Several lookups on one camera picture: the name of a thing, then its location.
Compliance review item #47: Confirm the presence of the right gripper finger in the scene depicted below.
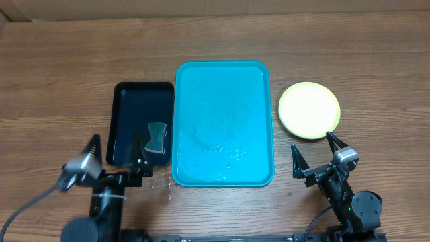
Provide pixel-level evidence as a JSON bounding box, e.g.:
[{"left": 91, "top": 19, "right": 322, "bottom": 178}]
[
  {"left": 291, "top": 145, "right": 310, "bottom": 179},
  {"left": 326, "top": 132, "right": 349, "bottom": 154}
]

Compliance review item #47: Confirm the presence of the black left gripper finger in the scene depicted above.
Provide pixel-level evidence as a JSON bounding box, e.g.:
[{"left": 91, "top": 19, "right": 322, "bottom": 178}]
[
  {"left": 124, "top": 133, "right": 148, "bottom": 167},
  {"left": 82, "top": 134, "right": 102, "bottom": 161}
]

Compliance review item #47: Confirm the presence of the green scrubbing sponge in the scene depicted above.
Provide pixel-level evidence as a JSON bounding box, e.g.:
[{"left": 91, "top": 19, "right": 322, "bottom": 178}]
[{"left": 145, "top": 122, "right": 167, "bottom": 154}]

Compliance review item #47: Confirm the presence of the yellow plate with stain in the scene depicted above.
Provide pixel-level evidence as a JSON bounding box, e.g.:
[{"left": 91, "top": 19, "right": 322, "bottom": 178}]
[{"left": 278, "top": 82, "right": 341, "bottom": 140}]

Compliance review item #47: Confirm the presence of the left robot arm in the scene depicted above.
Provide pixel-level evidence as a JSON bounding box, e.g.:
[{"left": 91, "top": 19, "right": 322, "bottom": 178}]
[{"left": 58, "top": 134, "right": 153, "bottom": 242}]

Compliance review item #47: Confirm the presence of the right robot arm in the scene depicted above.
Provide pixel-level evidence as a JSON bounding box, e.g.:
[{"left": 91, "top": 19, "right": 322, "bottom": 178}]
[{"left": 172, "top": 132, "right": 386, "bottom": 241}]

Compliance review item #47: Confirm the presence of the teal serving tray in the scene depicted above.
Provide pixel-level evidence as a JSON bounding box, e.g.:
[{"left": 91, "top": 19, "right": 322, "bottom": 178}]
[{"left": 171, "top": 60, "right": 275, "bottom": 187}]

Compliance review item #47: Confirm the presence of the black mounting rail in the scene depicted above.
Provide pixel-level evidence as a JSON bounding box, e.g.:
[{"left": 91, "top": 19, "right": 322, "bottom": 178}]
[{"left": 120, "top": 229, "right": 387, "bottom": 242}]

